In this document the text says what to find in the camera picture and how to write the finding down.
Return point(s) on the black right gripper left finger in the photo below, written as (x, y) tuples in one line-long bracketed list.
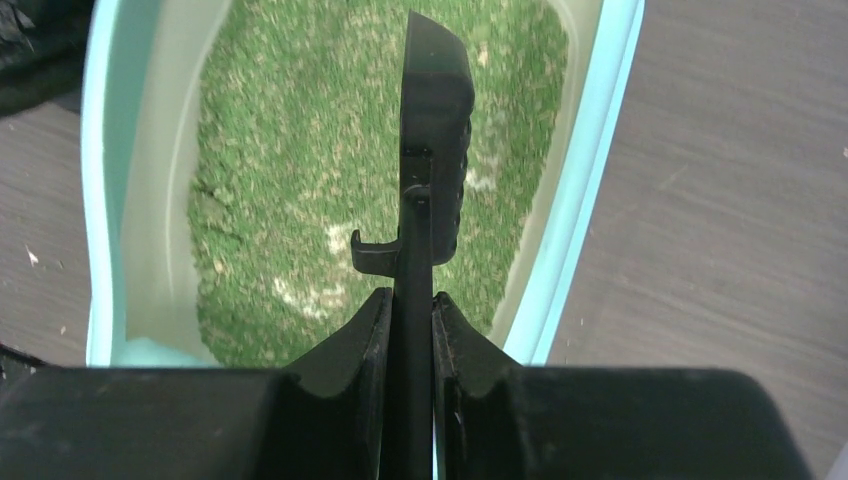
[(320, 417)]

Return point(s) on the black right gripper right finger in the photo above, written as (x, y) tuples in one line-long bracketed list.
[(498, 419)]

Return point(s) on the black litter scoop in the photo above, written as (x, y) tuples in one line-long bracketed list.
[(436, 103)]

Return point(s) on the teal litter box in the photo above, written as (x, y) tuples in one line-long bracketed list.
[(142, 100)]

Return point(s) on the bin with black bag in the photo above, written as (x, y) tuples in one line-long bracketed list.
[(43, 50)]

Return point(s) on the green litter pellets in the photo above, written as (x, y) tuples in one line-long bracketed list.
[(298, 141)]

